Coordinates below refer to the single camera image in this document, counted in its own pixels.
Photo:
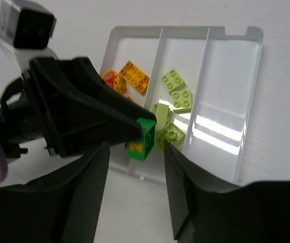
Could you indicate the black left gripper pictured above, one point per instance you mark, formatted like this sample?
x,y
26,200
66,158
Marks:
x,y
18,121

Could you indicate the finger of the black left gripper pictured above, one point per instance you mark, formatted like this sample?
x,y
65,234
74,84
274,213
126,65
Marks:
x,y
77,110

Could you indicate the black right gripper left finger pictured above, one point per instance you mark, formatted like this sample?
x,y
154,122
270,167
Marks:
x,y
62,206

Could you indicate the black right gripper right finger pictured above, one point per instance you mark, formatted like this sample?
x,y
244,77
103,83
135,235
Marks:
x,y
206,208

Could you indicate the yellow lego brick slope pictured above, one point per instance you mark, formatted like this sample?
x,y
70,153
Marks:
x,y
133,100

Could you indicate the yellow long lego brick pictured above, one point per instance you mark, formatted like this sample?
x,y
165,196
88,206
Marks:
x,y
135,77

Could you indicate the green lego brick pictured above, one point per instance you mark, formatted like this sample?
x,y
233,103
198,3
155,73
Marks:
x,y
140,148

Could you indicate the light green square lego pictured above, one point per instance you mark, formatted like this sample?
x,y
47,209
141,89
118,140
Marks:
x,y
182,101

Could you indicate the light green curved lego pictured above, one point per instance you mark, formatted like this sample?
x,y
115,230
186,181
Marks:
x,y
161,112

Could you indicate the white divided sorting tray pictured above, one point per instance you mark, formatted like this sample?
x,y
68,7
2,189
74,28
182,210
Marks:
x,y
220,70

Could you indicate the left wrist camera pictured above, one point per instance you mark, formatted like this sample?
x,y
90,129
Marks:
x,y
25,30

